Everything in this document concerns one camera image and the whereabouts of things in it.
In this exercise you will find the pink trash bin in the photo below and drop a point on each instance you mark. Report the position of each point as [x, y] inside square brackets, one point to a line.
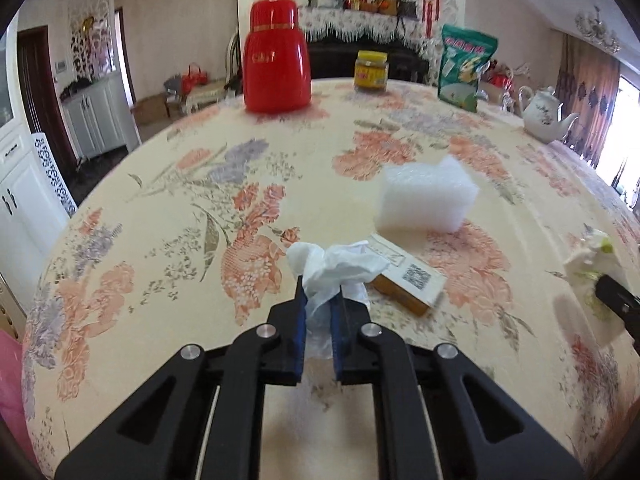
[12, 409]

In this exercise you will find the yellow lid jar far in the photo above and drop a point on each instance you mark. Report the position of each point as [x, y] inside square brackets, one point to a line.
[371, 70]

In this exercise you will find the red thermos jug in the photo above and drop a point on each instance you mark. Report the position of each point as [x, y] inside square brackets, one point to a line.
[276, 67]

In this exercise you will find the cream wooden chair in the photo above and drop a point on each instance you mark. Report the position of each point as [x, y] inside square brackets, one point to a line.
[220, 89]

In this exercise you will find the low white cabinet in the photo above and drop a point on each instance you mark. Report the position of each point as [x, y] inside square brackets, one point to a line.
[99, 120]

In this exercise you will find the white green wrapper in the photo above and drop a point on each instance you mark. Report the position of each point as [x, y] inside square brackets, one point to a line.
[592, 257]

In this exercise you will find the green snack bag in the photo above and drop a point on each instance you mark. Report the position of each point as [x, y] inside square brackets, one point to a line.
[466, 55]

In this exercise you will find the chandelier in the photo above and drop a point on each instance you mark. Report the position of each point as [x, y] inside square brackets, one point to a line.
[594, 30]

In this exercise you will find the floral tablecloth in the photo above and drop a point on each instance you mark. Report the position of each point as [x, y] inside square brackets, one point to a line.
[185, 241]

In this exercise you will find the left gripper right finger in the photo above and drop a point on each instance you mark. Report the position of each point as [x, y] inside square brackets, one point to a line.
[437, 414]

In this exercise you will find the red handbag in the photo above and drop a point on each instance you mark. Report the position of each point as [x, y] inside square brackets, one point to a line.
[195, 77]

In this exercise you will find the yellow white small box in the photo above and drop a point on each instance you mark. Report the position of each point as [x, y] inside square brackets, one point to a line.
[408, 280]

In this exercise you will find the cardboard box on floor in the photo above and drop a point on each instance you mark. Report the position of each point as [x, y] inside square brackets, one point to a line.
[151, 109]

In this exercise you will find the white foam block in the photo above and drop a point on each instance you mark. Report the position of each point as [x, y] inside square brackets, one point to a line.
[424, 197]

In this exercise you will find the white tissue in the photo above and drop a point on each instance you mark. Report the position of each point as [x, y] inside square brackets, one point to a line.
[325, 273]

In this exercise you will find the brown curtain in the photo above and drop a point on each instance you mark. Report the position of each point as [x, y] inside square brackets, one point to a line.
[587, 85]

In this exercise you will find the white display cabinet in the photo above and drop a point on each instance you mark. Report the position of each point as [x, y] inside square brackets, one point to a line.
[32, 217]

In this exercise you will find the white porcelain teapot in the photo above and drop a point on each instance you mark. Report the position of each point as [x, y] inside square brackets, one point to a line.
[542, 114]

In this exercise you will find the black piano with lace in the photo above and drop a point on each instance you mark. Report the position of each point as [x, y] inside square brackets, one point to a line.
[335, 37]

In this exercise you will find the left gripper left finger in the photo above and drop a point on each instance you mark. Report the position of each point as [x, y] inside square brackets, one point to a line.
[199, 416]

